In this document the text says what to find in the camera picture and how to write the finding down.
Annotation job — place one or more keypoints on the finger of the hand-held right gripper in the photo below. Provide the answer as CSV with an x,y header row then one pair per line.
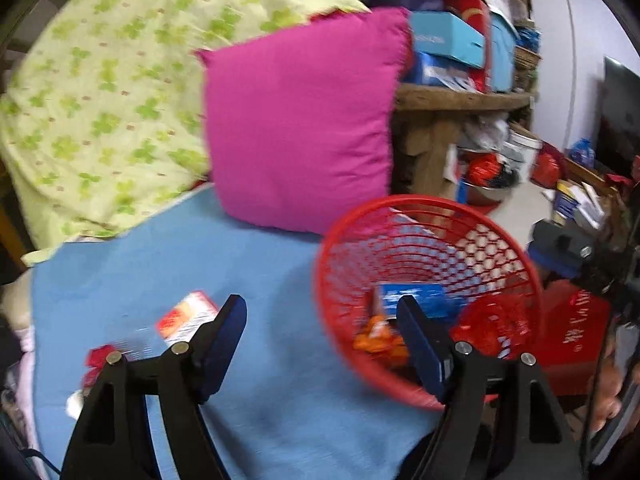
x,y
555,252

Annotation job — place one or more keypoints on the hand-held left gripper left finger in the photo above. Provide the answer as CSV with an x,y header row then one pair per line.
x,y
224,345

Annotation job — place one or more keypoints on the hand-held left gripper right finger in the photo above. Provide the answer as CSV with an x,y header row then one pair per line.
x,y
419,345

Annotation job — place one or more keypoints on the red mesh plastic basket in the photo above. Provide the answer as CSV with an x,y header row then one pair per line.
x,y
430,240

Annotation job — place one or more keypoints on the red plastic bag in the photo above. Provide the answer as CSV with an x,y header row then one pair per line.
x,y
97,362

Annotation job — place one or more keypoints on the person's right hand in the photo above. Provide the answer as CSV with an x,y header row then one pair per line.
x,y
606,400

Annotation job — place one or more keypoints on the blue blanket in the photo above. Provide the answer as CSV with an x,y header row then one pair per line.
x,y
260,360

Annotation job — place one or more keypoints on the orange snack wrapper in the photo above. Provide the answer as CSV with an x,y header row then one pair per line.
x,y
377,342

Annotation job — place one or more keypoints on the red white small box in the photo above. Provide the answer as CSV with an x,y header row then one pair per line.
x,y
185,317

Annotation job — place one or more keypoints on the blue white carton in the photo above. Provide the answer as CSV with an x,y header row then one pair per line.
x,y
425,297

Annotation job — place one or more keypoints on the pile of books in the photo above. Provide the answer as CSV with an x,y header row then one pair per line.
x,y
580,205

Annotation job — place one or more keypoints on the red printed carton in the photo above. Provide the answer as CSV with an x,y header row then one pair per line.
x,y
570,330

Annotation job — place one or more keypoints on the red wrapper in basket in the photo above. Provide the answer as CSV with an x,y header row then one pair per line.
x,y
492,327

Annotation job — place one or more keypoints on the metal bowl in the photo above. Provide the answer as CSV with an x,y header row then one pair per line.
x,y
492,195

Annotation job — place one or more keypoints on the shiny red bag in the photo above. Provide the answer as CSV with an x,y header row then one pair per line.
x,y
547,165

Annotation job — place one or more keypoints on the blue plastic bag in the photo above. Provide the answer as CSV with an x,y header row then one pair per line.
x,y
582,152

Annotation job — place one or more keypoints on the white bucket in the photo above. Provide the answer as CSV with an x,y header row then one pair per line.
x,y
522,152

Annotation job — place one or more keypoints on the red packet in bowl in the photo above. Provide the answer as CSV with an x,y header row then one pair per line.
x,y
484,169

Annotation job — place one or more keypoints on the black television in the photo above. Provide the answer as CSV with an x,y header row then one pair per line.
x,y
620,115

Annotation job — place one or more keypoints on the small white paper scrap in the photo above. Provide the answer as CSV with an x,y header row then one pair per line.
x,y
75,404

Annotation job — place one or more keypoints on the wooden table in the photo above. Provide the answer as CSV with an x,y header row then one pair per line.
x,y
435,125

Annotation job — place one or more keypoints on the wicker basket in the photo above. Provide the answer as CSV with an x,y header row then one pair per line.
x,y
527,57

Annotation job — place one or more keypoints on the white pink sheet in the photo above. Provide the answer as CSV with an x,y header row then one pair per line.
x,y
22,360

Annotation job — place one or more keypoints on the teal storage box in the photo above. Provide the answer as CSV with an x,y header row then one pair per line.
x,y
502,50

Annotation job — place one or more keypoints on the blue white printed box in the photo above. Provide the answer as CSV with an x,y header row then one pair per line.
x,y
435,72

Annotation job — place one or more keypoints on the magenta pillow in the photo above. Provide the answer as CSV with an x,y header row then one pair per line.
x,y
300,125

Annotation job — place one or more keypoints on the light blue cardboard box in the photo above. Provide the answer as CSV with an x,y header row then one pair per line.
x,y
447,35

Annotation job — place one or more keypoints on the green clover print blanket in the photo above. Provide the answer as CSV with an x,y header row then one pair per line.
x,y
100,100

